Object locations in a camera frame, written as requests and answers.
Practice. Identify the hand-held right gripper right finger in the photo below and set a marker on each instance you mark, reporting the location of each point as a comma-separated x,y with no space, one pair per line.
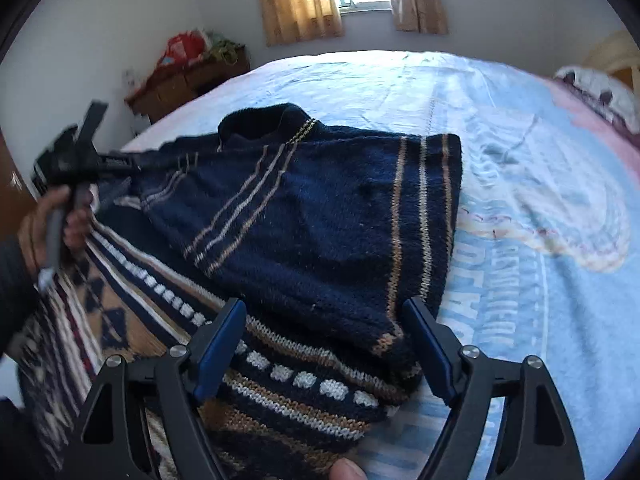
432,355

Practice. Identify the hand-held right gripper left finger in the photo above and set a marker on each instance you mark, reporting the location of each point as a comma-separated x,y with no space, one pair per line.
220,345

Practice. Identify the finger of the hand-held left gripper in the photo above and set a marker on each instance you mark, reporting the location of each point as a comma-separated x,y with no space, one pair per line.
116,164

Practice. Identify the navy patterned knit sweater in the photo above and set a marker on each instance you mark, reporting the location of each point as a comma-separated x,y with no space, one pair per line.
325,220

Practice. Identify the person's left forearm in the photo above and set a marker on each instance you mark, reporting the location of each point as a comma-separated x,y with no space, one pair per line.
15,300

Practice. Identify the person's left hand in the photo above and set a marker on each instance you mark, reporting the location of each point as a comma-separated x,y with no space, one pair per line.
32,232

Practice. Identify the person's right hand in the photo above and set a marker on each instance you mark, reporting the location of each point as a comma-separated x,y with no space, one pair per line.
348,471

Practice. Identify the brown wooden door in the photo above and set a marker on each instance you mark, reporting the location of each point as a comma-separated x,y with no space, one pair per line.
6,175

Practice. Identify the brown wooden cabinet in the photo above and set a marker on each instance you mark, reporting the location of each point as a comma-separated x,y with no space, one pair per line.
185,82

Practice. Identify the red plastic bag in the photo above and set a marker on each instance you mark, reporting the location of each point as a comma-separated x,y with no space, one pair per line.
180,50

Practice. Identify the green plastic bag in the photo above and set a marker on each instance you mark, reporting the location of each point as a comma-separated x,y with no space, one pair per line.
225,50

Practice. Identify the light blue printed blanket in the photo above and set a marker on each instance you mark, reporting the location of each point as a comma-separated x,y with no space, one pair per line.
525,185

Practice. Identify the floral pillow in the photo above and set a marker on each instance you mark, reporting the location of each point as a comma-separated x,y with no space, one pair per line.
595,90

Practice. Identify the beige headboard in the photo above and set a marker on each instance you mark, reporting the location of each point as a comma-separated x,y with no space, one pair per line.
615,52

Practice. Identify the white wall socket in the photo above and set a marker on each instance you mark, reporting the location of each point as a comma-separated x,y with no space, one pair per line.
131,79

